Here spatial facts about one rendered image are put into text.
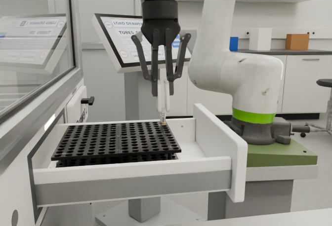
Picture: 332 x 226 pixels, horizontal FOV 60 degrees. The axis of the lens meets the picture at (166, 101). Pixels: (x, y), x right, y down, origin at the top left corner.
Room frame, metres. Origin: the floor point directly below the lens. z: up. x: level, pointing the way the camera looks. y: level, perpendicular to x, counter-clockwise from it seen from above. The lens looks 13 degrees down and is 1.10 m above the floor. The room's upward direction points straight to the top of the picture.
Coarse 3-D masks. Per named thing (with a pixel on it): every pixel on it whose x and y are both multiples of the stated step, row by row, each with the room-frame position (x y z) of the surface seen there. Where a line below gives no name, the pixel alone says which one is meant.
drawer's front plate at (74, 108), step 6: (78, 90) 0.89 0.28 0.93; (84, 90) 0.94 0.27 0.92; (78, 96) 0.80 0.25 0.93; (84, 96) 0.93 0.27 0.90; (72, 102) 0.73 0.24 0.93; (78, 102) 0.78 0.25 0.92; (72, 108) 0.70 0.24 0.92; (78, 108) 0.77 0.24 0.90; (72, 114) 0.70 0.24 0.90; (78, 114) 0.77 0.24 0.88; (72, 120) 0.70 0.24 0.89; (78, 120) 0.76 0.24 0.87; (84, 120) 0.89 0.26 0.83
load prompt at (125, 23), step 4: (112, 20) 1.43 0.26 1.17; (116, 20) 1.45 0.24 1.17; (120, 20) 1.47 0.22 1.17; (124, 20) 1.49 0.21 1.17; (128, 20) 1.50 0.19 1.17; (132, 20) 1.52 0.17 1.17; (136, 20) 1.54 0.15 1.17; (140, 20) 1.56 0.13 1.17; (116, 24) 1.43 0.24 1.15; (120, 24) 1.45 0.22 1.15; (124, 24) 1.47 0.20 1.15; (128, 24) 1.48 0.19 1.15; (132, 24) 1.50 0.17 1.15; (136, 24) 1.52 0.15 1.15; (140, 24) 1.54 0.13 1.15
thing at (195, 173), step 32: (64, 128) 0.64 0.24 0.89; (192, 128) 0.69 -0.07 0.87; (32, 160) 0.45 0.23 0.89; (192, 160) 0.45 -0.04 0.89; (224, 160) 0.45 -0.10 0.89; (64, 192) 0.41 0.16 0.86; (96, 192) 0.42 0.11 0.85; (128, 192) 0.42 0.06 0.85; (160, 192) 0.43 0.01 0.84; (192, 192) 0.44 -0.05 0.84
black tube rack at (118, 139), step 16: (80, 128) 0.61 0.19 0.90; (96, 128) 0.60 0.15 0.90; (112, 128) 0.60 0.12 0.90; (128, 128) 0.60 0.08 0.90; (144, 128) 0.60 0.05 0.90; (160, 128) 0.60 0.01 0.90; (64, 144) 0.52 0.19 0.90; (80, 144) 0.51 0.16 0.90; (96, 144) 0.50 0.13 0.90; (112, 144) 0.52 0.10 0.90; (128, 144) 0.50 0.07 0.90; (144, 144) 0.51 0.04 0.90; (160, 144) 0.50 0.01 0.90; (64, 160) 0.46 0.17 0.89; (80, 160) 0.50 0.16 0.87; (96, 160) 0.50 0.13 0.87; (112, 160) 0.50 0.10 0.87; (128, 160) 0.50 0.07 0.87; (144, 160) 0.50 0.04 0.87; (160, 160) 0.50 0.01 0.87
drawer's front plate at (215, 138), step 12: (204, 108) 0.67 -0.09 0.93; (204, 120) 0.62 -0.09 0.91; (216, 120) 0.56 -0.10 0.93; (204, 132) 0.62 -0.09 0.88; (216, 132) 0.54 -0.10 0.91; (228, 132) 0.49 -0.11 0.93; (204, 144) 0.62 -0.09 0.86; (216, 144) 0.54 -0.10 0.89; (228, 144) 0.48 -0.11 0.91; (240, 144) 0.44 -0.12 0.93; (216, 156) 0.53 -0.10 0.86; (240, 156) 0.44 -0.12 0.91; (240, 168) 0.44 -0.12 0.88; (240, 180) 0.44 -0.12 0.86; (228, 192) 0.46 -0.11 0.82; (240, 192) 0.44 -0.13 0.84
